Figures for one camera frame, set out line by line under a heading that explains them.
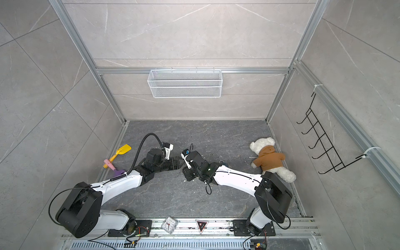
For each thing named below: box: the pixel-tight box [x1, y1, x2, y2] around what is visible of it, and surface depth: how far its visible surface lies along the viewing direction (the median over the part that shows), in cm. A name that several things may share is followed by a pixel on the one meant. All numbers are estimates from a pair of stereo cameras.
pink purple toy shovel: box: [103, 158, 126, 177], surface depth 94 cm
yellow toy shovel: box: [102, 143, 132, 169], surface depth 103 cm
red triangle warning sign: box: [194, 219, 209, 235], surface depth 76 cm
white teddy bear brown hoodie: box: [249, 136, 297, 183], surface depth 94 cm
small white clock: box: [160, 216, 179, 235], surface depth 75 cm
